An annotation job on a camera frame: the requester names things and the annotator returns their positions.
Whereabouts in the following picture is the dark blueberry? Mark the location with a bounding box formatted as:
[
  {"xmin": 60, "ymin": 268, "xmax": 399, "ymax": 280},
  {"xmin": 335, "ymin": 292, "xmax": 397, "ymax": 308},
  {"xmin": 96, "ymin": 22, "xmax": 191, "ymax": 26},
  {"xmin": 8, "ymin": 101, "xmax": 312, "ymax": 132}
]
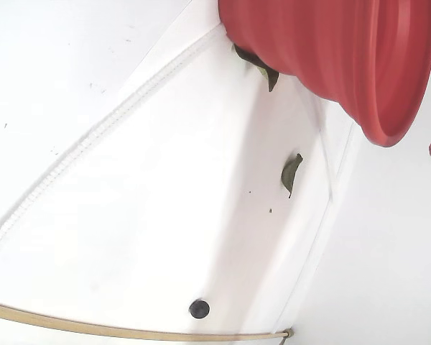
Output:
[{"xmin": 188, "ymin": 298, "xmax": 211, "ymax": 320}]

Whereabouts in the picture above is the green leaf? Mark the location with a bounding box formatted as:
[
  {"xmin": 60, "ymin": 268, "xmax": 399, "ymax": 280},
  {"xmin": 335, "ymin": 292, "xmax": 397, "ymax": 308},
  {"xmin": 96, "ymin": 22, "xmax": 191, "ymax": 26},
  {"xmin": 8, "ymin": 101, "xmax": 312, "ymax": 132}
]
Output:
[
  {"xmin": 281, "ymin": 152, "xmax": 304, "ymax": 199},
  {"xmin": 232, "ymin": 43, "xmax": 280, "ymax": 93}
]

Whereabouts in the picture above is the wooden dowel stick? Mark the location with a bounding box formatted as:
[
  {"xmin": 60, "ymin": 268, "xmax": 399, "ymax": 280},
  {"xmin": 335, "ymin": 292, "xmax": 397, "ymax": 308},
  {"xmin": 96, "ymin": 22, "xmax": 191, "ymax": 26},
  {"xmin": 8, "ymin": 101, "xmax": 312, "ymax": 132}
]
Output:
[{"xmin": 0, "ymin": 300, "xmax": 295, "ymax": 342}]

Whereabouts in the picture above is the red collapsible silicone cup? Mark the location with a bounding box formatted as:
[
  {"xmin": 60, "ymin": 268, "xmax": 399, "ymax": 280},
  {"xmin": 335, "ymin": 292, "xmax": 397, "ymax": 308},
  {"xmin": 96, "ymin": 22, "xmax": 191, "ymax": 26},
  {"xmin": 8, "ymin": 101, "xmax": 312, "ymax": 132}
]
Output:
[{"xmin": 217, "ymin": 0, "xmax": 431, "ymax": 148}]

